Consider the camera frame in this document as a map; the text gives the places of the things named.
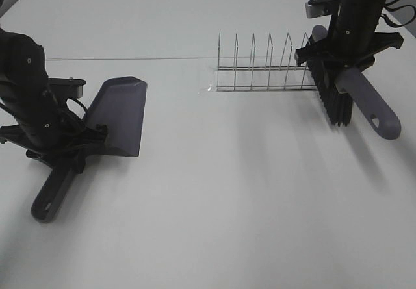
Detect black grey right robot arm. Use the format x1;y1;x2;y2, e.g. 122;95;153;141
295;0;404;91

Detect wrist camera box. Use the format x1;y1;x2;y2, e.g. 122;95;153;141
305;0;341;19
48;77;86;99

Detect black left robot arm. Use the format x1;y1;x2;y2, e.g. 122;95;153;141
1;31;108;173

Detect wire dish rack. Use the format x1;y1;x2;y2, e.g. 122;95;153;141
212;33;317;92

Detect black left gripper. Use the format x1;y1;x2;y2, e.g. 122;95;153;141
1;84;108;174

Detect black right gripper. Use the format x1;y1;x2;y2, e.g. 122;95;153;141
294;15;404;93

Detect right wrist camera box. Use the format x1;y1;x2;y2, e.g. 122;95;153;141
305;0;341;19

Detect grey hand brush black bristles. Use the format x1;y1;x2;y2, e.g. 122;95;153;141
310;25;402;140

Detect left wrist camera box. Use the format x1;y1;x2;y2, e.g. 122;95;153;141
48;77;86;99

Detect grey plastic dustpan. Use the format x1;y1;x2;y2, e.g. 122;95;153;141
31;76;147;223

